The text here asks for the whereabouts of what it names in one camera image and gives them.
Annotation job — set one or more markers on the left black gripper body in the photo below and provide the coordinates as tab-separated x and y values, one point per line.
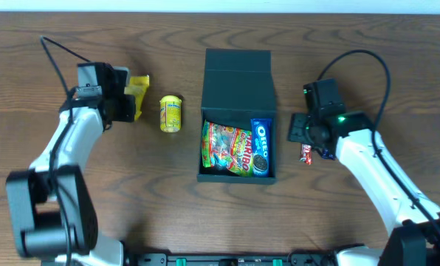
125	107

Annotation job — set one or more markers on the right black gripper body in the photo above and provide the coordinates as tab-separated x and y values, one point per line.
297	128

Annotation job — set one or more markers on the yellow snack bag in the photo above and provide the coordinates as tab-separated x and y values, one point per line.
137	86

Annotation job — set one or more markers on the blue Oreo cookie pack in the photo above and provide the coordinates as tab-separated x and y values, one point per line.
261	146

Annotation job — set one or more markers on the Haribo gummy candy bag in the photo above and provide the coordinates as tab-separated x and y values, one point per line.
227	148

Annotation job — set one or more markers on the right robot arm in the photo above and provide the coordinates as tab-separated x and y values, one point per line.
411	219

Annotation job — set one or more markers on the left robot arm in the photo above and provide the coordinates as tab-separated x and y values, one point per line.
51	212

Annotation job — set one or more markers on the red green KitKat bar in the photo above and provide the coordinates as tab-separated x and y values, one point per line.
306	154

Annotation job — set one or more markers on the purple Dairy Milk bar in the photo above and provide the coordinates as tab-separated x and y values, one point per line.
327	155

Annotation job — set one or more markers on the yellow candy canister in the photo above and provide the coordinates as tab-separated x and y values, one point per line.
170	114

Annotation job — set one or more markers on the dark green open box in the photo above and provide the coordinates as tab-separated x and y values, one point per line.
238	87

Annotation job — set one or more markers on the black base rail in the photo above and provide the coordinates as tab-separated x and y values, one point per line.
293	259

